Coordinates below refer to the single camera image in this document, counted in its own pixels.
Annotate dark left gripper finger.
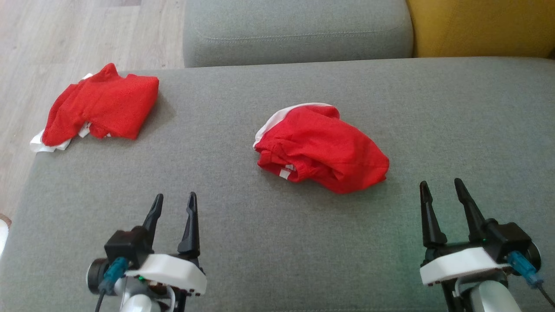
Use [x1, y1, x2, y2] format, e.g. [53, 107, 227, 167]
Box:
[177, 192, 201, 260]
[142, 193, 164, 253]

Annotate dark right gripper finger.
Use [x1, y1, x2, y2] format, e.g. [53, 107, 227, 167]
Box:
[454, 178, 490, 243]
[419, 181, 447, 249]

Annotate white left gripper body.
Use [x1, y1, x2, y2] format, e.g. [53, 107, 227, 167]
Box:
[126, 253, 207, 297]

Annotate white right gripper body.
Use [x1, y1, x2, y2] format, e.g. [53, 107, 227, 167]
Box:
[419, 246, 513, 287]

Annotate red basketball jersey white sleeves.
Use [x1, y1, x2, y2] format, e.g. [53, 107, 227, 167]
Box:
[29, 63, 160, 153]

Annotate red shorts white waistband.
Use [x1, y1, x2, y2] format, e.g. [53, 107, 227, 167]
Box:
[253, 103, 390, 194]

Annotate white brown floor object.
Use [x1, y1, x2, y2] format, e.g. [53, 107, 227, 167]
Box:
[0, 214, 12, 257]

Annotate yellow sofa cushion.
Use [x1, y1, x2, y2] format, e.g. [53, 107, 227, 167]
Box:
[406, 0, 555, 59]

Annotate grey sofa cushion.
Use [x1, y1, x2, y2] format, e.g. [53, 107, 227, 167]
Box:
[183, 0, 414, 68]

